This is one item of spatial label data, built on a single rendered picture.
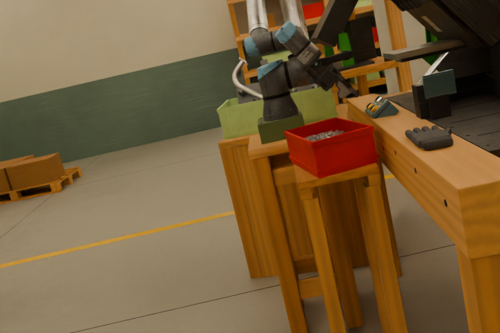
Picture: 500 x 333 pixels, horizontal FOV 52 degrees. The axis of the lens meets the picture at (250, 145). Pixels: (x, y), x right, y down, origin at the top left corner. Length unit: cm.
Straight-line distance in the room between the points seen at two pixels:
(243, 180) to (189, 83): 622
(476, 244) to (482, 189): 11
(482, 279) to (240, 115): 183
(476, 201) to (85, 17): 843
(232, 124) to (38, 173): 456
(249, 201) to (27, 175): 466
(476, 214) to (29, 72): 877
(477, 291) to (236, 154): 178
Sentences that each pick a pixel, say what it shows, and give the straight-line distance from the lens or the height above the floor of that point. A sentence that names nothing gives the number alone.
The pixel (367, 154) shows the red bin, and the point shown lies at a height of 83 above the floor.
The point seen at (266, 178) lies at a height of 72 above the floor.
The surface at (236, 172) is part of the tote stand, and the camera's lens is 273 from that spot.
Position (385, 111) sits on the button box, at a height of 92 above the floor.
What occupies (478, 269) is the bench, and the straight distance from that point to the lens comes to 114.
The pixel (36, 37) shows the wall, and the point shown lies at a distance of 938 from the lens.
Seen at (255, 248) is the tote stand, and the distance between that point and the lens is 287.
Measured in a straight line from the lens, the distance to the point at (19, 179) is 712.
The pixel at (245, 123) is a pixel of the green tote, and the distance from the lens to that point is 273.
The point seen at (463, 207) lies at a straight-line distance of 107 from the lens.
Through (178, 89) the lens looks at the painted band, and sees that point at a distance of 889.
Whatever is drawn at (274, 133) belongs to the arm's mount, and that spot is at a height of 88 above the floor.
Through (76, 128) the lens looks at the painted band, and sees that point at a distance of 930.
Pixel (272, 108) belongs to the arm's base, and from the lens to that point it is 211.
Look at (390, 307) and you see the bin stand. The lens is 184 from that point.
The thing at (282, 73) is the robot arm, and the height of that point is 111.
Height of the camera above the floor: 125
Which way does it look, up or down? 11 degrees down
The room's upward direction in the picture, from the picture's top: 13 degrees counter-clockwise
